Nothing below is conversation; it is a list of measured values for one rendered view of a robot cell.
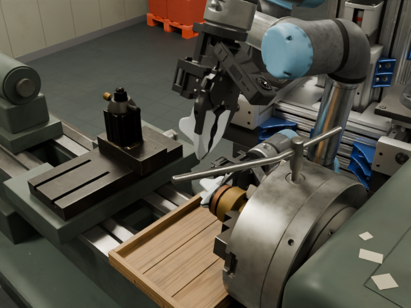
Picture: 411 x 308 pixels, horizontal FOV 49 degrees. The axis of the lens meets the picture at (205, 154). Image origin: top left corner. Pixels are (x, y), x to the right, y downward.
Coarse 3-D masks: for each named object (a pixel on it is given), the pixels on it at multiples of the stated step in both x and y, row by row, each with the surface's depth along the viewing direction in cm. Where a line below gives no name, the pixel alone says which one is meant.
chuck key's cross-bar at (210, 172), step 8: (336, 128) 79; (320, 136) 77; (328, 136) 78; (304, 144) 76; (312, 144) 76; (288, 152) 74; (256, 160) 71; (264, 160) 72; (272, 160) 73; (280, 160) 74; (216, 168) 67; (224, 168) 68; (232, 168) 69; (240, 168) 69; (248, 168) 71; (176, 176) 64; (184, 176) 64; (192, 176) 65; (200, 176) 65; (208, 176) 66
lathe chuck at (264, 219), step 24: (288, 168) 82; (312, 168) 83; (264, 192) 78; (288, 192) 77; (312, 192) 76; (240, 216) 78; (264, 216) 76; (288, 216) 74; (240, 240) 77; (264, 240) 75; (240, 264) 78; (264, 264) 74; (240, 288) 80
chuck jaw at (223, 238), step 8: (224, 216) 91; (232, 216) 90; (224, 224) 87; (232, 224) 88; (224, 232) 85; (216, 240) 84; (224, 240) 83; (216, 248) 84; (224, 248) 82; (224, 256) 83; (232, 256) 80; (224, 264) 81; (232, 264) 80; (232, 272) 81
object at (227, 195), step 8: (224, 184) 98; (216, 192) 96; (224, 192) 96; (232, 192) 95; (240, 192) 95; (216, 200) 96; (224, 200) 94; (232, 200) 93; (240, 200) 94; (216, 208) 96; (224, 208) 94; (232, 208) 93; (240, 208) 93
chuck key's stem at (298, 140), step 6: (294, 138) 75; (300, 138) 74; (294, 144) 74; (300, 144) 74; (294, 150) 75; (300, 150) 75; (294, 156) 75; (300, 156) 75; (294, 162) 76; (300, 162) 76; (294, 168) 77; (300, 168) 77; (294, 174) 78; (294, 180) 79
